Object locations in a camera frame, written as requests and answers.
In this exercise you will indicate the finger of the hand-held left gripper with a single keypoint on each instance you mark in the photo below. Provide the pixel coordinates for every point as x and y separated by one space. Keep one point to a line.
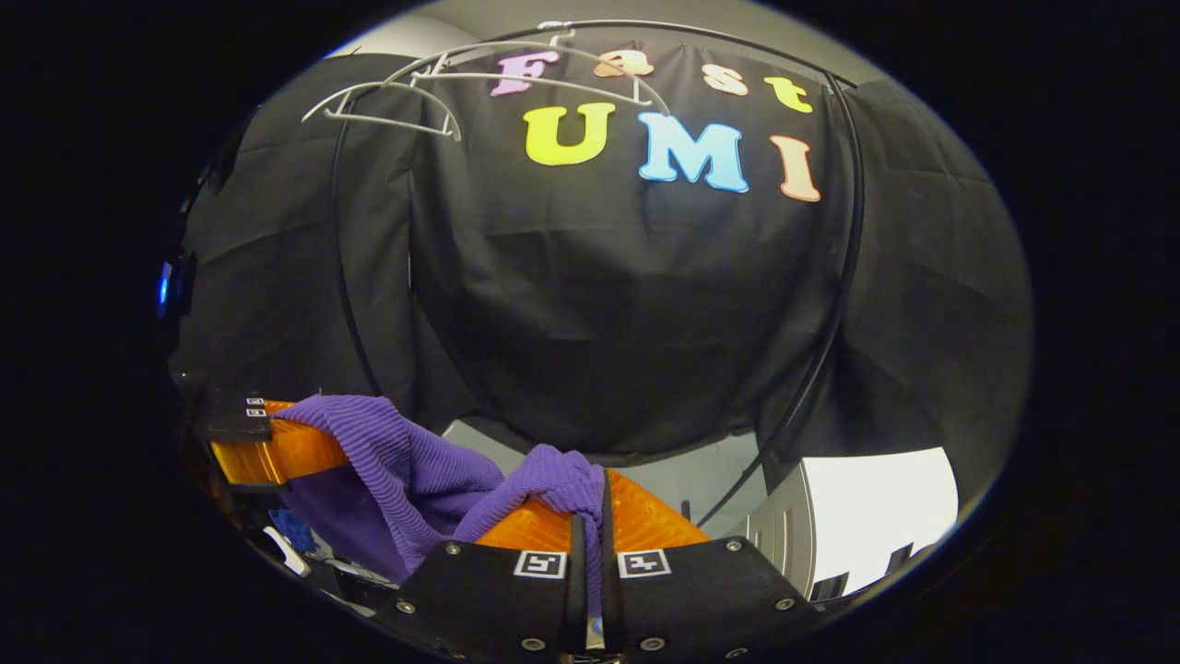
230 408
277 456

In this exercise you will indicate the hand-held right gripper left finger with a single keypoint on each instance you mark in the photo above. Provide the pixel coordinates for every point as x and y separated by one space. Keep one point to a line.
498 599

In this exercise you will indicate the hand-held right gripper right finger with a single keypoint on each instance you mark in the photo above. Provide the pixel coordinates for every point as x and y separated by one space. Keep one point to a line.
701 599

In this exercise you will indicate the white plastic hanger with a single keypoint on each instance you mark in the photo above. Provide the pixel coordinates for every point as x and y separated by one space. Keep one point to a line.
387 121
516 78

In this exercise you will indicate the black metal clothes rack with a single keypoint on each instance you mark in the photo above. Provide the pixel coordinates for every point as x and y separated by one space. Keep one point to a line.
853 231

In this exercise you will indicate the blue cloth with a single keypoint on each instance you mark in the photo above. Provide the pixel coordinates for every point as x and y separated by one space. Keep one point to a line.
293 530

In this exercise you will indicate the white plastic piece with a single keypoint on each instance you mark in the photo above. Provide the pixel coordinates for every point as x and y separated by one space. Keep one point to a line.
288 553

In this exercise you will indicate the white cabinet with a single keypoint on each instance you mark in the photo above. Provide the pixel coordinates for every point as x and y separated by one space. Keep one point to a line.
867 507

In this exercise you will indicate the black backdrop cloth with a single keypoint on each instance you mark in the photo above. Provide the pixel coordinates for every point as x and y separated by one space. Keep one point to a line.
599 323

